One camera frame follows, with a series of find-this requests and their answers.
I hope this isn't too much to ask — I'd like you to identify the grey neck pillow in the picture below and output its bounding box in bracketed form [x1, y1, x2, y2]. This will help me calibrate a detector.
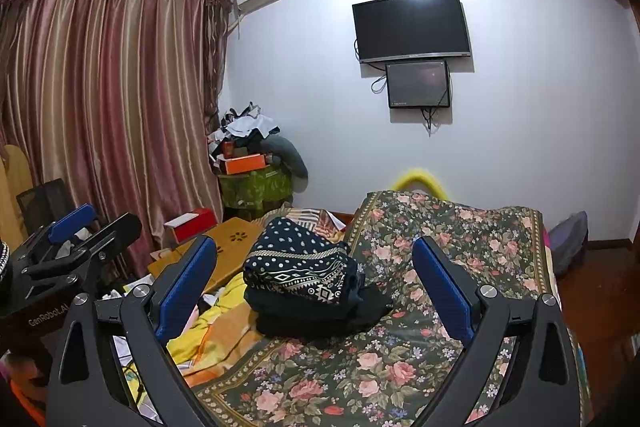
[265, 134, 309, 192]

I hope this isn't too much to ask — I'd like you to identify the red and white box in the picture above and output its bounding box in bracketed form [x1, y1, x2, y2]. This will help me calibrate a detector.
[164, 207, 217, 250]

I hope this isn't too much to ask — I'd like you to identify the black mesh chair back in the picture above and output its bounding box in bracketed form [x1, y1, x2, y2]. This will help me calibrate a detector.
[15, 179, 68, 235]

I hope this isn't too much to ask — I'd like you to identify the striped pink curtain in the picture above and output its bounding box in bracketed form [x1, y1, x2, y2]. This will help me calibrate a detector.
[0, 0, 236, 278]

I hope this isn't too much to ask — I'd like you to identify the navy patterned hoodie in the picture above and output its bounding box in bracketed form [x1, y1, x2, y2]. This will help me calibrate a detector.
[242, 217, 358, 308]

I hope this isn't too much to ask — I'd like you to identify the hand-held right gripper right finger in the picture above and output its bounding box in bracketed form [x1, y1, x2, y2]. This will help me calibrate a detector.
[412, 236, 583, 427]

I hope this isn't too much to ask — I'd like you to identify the green patterned cloth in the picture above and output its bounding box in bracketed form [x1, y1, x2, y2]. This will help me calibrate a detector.
[217, 167, 293, 210]

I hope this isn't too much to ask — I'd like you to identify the yellow blanket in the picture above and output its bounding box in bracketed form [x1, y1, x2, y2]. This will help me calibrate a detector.
[165, 274, 266, 375]

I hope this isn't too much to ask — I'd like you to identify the wooden board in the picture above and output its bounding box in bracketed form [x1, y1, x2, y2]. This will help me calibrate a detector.
[0, 144, 36, 248]

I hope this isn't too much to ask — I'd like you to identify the orange box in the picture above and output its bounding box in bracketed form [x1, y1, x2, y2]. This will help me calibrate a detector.
[222, 153, 268, 175]

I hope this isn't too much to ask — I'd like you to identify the wooden lap desk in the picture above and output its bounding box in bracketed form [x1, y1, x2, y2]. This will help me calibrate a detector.
[147, 217, 266, 293]

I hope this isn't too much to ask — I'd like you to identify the pile of clutter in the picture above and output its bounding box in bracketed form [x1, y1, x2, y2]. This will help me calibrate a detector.
[207, 103, 281, 158]

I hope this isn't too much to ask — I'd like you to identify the yellow ring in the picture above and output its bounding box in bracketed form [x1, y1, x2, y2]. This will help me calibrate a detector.
[391, 167, 448, 198]

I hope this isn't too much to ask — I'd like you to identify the purple bag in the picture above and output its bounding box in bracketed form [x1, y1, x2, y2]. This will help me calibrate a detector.
[547, 211, 590, 278]

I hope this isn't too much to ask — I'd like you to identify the striped cloth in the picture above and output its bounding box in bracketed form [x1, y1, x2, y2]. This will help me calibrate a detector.
[277, 206, 346, 238]

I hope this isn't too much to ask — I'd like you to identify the black wall television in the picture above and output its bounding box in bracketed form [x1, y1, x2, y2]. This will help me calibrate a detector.
[351, 0, 473, 65]

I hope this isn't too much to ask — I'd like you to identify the folded black cloth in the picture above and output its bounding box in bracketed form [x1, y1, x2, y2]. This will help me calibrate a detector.
[255, 284, 396, 338]

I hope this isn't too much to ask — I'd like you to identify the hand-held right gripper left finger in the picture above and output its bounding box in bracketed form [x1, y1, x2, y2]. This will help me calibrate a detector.
[45, 234, 218, 427]

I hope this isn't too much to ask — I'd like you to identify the small black monitor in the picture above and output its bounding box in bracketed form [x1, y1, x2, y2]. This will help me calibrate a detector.
[385, 59, 452, 110]

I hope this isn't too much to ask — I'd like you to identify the floral bedspread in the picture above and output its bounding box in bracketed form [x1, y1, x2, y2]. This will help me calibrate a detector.
[192, 191, 583, 427]

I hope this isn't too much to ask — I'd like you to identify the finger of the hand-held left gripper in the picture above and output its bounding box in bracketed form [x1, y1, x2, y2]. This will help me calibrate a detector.
[47, 203, 100, 244]
[75, 213, 143, 268]

